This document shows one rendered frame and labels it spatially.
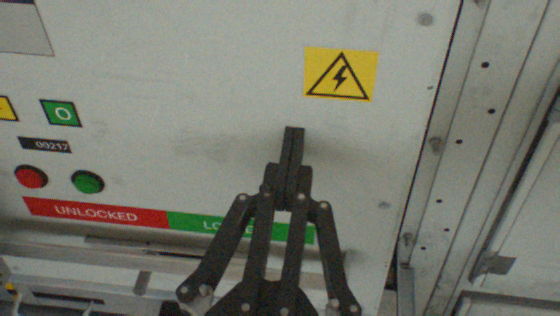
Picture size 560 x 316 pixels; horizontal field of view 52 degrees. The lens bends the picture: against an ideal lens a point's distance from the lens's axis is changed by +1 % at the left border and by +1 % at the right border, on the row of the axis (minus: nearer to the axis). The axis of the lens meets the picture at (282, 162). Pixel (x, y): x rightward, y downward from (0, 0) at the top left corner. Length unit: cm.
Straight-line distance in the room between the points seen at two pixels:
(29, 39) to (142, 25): 10
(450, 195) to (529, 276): 19
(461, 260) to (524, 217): 15
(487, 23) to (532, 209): 27
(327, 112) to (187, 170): 16
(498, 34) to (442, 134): 14
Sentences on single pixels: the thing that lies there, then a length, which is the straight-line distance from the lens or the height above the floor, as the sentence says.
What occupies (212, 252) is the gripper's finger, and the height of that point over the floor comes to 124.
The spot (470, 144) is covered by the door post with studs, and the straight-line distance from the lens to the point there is 68.
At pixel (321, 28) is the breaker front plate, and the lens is 42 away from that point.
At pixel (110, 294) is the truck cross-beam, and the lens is 79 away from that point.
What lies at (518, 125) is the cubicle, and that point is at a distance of 67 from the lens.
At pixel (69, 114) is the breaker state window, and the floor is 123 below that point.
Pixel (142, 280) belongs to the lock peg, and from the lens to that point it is 67.
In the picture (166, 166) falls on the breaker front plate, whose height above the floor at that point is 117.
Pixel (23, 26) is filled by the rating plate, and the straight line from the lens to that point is 50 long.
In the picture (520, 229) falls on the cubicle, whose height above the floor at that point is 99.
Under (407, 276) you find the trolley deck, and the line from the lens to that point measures 88.
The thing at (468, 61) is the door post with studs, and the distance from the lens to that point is 61.
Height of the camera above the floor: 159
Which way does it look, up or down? 48 degrees down
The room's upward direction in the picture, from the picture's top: straight up
